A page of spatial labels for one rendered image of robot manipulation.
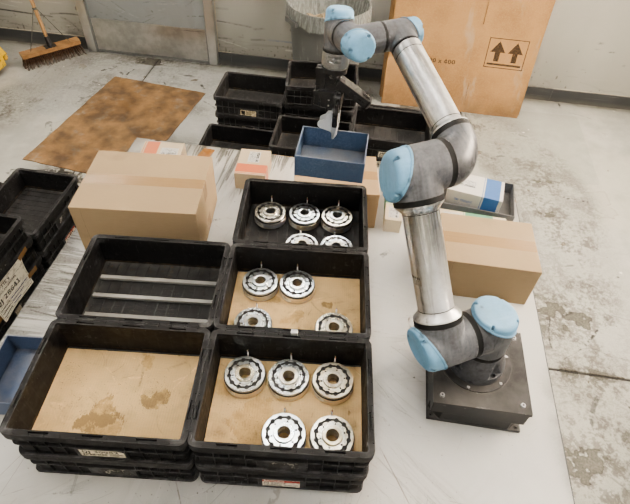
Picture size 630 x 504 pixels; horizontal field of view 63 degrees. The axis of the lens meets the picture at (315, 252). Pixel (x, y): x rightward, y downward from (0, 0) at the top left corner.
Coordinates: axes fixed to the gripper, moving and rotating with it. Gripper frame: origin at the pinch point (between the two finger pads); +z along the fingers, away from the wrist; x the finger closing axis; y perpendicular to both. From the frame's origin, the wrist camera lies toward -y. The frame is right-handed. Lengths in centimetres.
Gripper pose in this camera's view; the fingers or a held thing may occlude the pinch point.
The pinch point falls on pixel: (335, 134)
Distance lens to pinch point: 158.2
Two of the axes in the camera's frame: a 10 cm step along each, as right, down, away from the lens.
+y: -9.8, -1.6, 0.9
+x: -1.7, 6.1, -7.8
